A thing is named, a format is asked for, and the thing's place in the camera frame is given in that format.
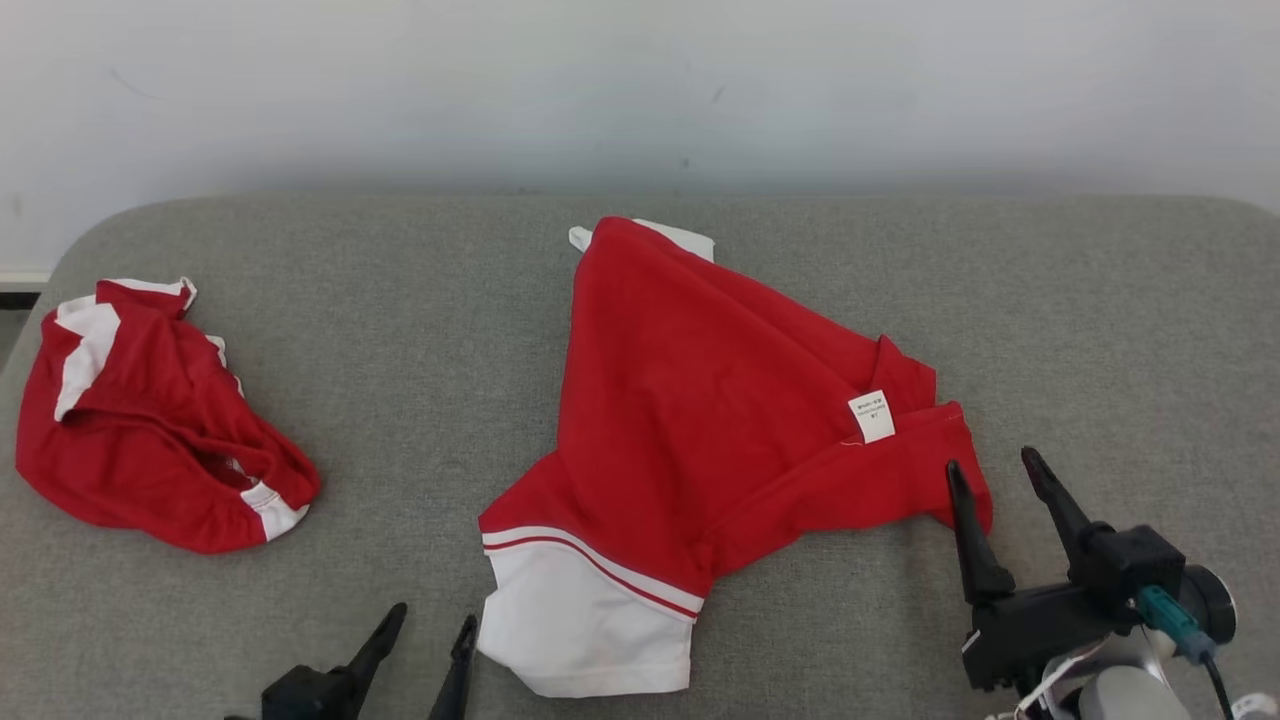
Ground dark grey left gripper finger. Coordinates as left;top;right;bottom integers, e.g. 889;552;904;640
343;602;409;701
429;614;480;720

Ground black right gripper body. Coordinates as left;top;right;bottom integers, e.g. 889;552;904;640
962;524;1188;693

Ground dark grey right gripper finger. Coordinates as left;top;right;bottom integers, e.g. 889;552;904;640
1020;446;1097;572
945;459;1017;605

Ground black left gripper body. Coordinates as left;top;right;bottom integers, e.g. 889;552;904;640
225;665;361;720

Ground red white striped shorts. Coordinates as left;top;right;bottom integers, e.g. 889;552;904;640
15;277;323;555

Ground red white jersey shirt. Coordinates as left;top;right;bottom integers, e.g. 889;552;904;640
477;216;994;699

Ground black cable with teal plug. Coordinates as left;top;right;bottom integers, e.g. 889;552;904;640
1137;585;1237;720

